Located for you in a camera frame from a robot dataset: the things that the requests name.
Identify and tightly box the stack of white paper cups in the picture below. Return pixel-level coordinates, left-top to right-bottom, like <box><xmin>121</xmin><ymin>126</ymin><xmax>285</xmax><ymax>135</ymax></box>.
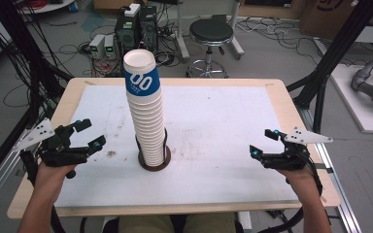
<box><xmin>122</xmin><ymin>49</ymin><xmax>167</xmax><ymax>168</ymax></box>

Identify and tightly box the white round table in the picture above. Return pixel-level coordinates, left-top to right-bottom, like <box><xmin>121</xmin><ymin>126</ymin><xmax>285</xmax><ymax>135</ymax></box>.
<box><xmin>18</xmin><ymin>0</ymin><xmax>76</xmax><ymax>15</ymax></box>

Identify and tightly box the floor cable bundle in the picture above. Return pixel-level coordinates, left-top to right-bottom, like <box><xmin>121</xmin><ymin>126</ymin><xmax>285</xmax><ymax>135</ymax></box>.
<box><xmin>235</xmin><ymin>17</ymin><xmax>324</xmax><ymax>64</ymax></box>

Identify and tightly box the white table leg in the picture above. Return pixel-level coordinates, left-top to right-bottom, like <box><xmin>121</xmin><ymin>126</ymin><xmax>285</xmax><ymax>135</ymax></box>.
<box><xmin>238</xmin><ymin>211</ymin><xmax>253</xmax><ymax>233</ymax></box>

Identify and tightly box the white floor board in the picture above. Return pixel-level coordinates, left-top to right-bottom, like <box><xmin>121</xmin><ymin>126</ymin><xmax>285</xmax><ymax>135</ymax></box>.
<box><xmin>329</xmin><ymin>63</ymin><xmax>373</xmax><ymax>135</ymax></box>

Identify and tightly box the white desk leg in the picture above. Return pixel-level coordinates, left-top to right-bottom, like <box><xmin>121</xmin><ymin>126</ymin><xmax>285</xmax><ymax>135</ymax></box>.
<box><xmin>228</xmin><ymin>0</ymin><xmax>246</xmax><ymax>61</ymax></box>
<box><xmin>174</xmin><ymin>0</ymin><xmax>190</xmax><ymax>63</ymax></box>

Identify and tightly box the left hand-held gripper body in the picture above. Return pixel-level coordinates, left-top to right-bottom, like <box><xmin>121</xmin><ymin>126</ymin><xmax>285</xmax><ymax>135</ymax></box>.
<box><xmin>12</xmin><ymin>117</ymin><xmax>91</xmax><ymax>168</ymax></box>

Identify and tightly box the person's left leg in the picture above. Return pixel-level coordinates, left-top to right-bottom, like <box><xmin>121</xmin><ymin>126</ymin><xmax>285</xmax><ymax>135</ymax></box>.
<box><xmin>118</xmin><ymin>215</ymin><xmax>176</xmax><ymax>233</ymax></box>

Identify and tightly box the black computer tower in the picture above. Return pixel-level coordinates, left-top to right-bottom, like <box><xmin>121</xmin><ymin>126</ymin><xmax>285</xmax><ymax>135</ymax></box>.
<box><xmin>114</xmin><ymin>13</ymin><xmax>142</xmax><ymax>60</ymax></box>
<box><xmin>139</xmin><ymin>5</ymin><xmax>159</xmax><ymax>52</ymax></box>

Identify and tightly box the black round stool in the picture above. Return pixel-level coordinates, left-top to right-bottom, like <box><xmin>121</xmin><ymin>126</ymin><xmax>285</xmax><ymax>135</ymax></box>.
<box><xmin>186</xmin><ymin>14</ymin><xmax>236</xmax><ymax>80</ymax></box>

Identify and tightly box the grey power supply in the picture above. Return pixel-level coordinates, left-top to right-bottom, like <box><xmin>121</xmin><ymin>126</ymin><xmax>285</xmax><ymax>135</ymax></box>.
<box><xmin>88</xmin><ymin>33</ymin><xmax>107</xmax><ymax>60</ymax></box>
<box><xmin>103</xmin><ymin>34</ymin><xmax>118</xmax><ymax>60</ymax></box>

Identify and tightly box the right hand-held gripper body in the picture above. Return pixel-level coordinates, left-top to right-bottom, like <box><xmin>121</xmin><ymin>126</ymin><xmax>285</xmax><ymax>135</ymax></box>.
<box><xmin>261</xmin><ymin>126</ymin><xmax>334</xmax><ymax>172</ymax></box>

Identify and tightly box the hand-held gripper cable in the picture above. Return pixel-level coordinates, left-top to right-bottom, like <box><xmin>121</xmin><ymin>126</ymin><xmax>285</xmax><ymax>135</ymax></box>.
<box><xmin>257</xmin><ymin>151</ymin><xmax>324</xmax><ymax>233</ymax></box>
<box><xmin>18</xmin><ymin>150</ymin><xmax>66</xmax><ymax>233</ymax></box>

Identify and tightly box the white box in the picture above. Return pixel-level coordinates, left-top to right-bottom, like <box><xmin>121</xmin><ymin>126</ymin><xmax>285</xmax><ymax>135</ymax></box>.
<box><xmin>123</xmin><ymin>3</ymin><xmax>142</xmax><ymax>18</ymax></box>

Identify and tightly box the left hand-held gripper cable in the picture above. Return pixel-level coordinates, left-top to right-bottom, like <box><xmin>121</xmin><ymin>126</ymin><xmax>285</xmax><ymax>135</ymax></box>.
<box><xmin>18</xmin><ymin>150</ymin><xmax>66</xmax><ymax>233</ymax></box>

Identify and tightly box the right hand-held gripper cable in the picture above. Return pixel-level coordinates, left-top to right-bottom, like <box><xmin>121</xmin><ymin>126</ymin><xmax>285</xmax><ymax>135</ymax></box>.
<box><xmin>257</xmin><ymin>151</ymin><xmax>324</xmax><ymax>233</ymax></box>

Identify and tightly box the black frame post with cables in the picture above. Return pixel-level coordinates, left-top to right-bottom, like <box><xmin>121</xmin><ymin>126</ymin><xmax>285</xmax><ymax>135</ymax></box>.
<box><xmin>0</xmin><ymin>0</ymin><xmax>74</xmax><ymax>130</ymax></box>

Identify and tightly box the brown cup holder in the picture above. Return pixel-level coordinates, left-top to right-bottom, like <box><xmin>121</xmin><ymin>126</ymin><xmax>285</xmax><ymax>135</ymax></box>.
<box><xmin>135</xmin><ymin>127</ymin><xmax>172</xmax><ymax>172</ymax></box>

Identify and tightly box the person's left hand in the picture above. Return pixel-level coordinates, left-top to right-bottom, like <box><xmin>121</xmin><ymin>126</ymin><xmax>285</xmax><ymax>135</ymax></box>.
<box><xmin>33</xmin><ymin>162</ymin><xmax>79</xmax><ymax>196</ymax></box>

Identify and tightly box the black tape strip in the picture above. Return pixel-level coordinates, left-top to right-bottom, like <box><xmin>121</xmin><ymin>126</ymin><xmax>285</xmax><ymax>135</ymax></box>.
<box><xmin>315</xmin><ymin>162</ymin><xmax>334</xmax><ymax>175</ymax></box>

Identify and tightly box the white table mat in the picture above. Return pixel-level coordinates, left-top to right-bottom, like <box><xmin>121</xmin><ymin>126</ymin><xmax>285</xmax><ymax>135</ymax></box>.
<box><xmin>54</xmin><ymin>84</ymin><xmax>300</xmax><ymax>209</ymax></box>

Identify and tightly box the person's right hand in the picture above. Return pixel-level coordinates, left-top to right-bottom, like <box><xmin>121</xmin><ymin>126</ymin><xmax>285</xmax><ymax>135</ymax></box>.
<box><xmin>276</xmin><ymin>166</ymin><xmax>321</xmax><ymax>197</ymax></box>

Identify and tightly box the cardboard box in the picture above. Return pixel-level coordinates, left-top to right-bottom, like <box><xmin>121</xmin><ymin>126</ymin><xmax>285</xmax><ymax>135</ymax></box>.
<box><xmin>299</xmin><ymin>0</ymin><xmax>372</xmax><ymax>41</ymax></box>

